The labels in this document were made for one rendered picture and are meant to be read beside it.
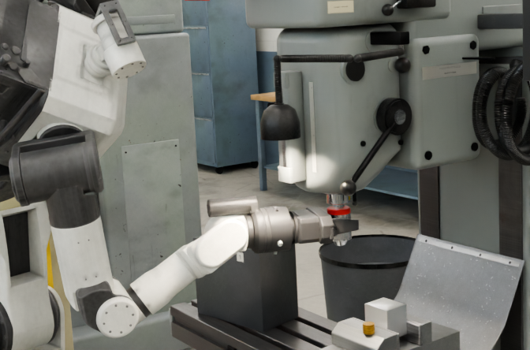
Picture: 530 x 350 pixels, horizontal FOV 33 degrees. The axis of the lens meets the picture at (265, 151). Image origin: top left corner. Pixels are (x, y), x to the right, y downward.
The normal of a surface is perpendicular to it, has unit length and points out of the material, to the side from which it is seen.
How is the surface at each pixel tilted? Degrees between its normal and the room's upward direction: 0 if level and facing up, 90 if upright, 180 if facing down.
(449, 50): 90
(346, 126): 90
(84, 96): 58
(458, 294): 62
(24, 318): 81
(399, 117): 90
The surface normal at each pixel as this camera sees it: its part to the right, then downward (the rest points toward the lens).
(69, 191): 0.19, 0.25
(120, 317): 0.40, 0.23
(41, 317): 0.72, -0.08
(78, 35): 0.60, -0.46
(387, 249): -0.40, 0.11
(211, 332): -0.82, 0.13
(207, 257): 0.24, 0.00
